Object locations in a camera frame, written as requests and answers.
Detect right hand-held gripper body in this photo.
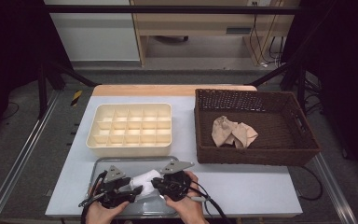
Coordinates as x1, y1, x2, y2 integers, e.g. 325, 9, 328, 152
158, 160, 196, 202

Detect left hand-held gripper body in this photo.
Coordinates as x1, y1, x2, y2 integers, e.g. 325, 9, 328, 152
96, 165, 137, 210

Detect white sock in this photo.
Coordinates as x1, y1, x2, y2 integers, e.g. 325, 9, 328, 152
130, 169, 164, 198

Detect clear plastic box lid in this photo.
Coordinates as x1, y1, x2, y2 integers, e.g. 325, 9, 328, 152
88, 156, 181, 218

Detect cream divided storage box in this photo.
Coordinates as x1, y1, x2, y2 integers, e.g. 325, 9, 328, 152
86, 103, 172, 158

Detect brown wicker basket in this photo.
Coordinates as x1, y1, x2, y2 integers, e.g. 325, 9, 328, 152
194, 88, 322, 167

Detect person's left hand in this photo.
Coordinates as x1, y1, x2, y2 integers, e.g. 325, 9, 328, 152
85, 200, 131, 224

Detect person's right hand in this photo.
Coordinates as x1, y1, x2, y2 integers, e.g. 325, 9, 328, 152
163, 171, 210, 224

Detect yellow black striped tape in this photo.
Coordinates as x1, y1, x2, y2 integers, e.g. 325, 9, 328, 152
70, 90, 84, 107

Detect white cabinet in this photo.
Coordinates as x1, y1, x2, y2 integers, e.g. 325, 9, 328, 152
43, 0, 142, 63

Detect light wooden desk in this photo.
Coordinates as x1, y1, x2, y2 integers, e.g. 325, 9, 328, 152
130, 0, 301, 67

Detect black curtain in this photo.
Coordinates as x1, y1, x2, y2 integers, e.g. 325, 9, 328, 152
0, 0, 74, 147
281, 0, 358, 181

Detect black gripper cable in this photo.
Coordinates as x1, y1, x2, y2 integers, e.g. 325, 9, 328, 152
186, 180, 231, 224
77, 171, 107, 224

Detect aluminium rail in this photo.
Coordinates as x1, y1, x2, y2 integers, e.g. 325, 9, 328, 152
311, 153, 358, 224
0, 90, 62, 224

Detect black metal frame stand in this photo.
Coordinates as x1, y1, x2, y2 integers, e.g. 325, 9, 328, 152
36, 60, 98, 119
245, 60, 309, 115

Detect thin black floor cable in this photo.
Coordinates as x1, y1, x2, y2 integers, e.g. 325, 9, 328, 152
1, 102, 21, 120

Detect black floor cable loop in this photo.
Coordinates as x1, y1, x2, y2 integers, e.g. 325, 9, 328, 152
296, 165, 324, 202

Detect tangled black floor cables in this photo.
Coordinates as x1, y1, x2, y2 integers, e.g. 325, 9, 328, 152
303, 77, 324, 117

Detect black horizontal frame bar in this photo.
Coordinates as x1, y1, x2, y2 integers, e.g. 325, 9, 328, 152
41, 4, 304, 16

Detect black cable bundle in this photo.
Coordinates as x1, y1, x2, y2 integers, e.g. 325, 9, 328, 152
268, 35, 287, 63

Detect thin black hanging cable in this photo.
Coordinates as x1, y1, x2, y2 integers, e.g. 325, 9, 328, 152
251, 2, 261, 63

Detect yellow cable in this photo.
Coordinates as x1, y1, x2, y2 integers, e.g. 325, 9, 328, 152
250, 0, 283, 64

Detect white wall socket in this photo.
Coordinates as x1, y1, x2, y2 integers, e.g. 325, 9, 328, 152
247, 0, 272, 7

